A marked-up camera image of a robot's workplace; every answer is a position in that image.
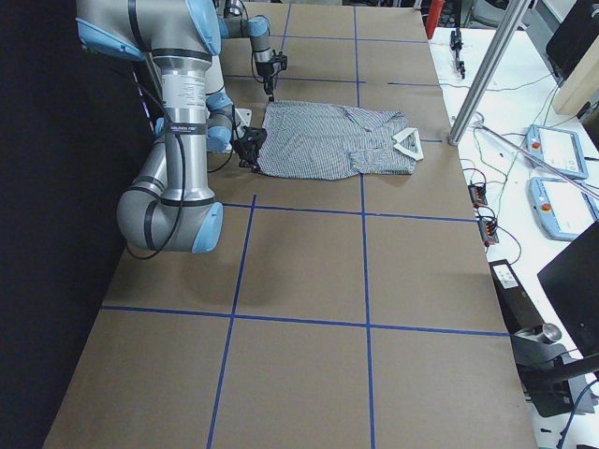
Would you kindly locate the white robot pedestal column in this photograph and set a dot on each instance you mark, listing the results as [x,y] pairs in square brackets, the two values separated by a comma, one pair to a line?
[221,113]

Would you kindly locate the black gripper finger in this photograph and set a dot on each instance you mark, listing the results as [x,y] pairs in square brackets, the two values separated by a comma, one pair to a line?
[269,87]
[249,162]

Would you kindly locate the blue teach pendant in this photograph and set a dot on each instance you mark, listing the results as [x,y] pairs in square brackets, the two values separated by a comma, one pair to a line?
[559,148]
[562,210]

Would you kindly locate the red cylinder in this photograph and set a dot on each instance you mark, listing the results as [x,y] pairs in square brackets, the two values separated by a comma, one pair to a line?
[435,10]

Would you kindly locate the blue white striped polo shirt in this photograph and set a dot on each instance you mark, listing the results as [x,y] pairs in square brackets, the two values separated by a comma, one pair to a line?
[318,141]

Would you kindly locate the black box with label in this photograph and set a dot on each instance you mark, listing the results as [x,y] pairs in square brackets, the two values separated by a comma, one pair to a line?
[516,306]

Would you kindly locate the black tool on white table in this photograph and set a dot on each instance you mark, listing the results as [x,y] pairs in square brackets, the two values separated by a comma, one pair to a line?
[456,47]

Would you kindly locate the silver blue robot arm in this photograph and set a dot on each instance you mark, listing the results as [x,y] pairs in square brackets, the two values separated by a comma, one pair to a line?
[235,22]
[170,206]

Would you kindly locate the near blue teach pendant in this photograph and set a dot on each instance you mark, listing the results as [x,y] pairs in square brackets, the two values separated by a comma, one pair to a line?
[562,210]

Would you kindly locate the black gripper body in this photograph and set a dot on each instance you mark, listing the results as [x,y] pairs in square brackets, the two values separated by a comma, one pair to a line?
[247,149]
[265,70]

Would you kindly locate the black camera stand clamp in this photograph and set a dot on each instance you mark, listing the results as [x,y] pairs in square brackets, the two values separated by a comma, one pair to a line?
[552,378]

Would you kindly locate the black monitor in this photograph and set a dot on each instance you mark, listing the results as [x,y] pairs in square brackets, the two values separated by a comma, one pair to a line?
[570,282]

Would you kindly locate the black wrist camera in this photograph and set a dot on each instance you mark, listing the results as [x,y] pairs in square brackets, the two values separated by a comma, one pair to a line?
[280,62]

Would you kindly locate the orange black electronics module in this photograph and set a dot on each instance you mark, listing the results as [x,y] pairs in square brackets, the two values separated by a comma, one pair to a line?
[477,193]

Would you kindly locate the far blue teach pendant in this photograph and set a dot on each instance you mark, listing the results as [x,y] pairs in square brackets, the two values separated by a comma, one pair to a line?
[559,148]

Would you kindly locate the aluminium frame post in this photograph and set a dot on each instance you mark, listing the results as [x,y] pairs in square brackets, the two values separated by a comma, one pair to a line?
[497,47]

